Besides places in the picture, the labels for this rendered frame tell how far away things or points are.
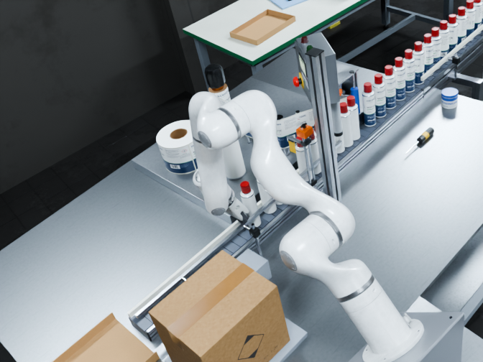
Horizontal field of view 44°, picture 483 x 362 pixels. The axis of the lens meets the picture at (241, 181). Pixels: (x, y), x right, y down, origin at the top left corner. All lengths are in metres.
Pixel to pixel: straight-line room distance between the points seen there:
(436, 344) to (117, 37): 3.46
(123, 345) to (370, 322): 0.87
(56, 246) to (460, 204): 1.61
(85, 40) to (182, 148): 2.07
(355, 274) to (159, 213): 1.13
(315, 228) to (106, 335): 0.91
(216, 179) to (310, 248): 0.46
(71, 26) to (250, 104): 2.89
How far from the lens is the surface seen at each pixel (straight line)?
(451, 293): 2.83
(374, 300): 1.64
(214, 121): 1.55
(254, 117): 1.59
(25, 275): 2.54
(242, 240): 2.21
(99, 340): 2.16
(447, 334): 1.66
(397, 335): 1.68
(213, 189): 1.87
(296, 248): 1.55
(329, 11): 3.87
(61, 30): 4.34
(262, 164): 1.57
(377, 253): 2.16
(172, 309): 1.75
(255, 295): 1.72
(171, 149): 2.51
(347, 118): 2.45
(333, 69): 2.02
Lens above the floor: 2.44
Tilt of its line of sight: 39 degrees down
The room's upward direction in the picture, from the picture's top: 14 degrees counter-clockwise
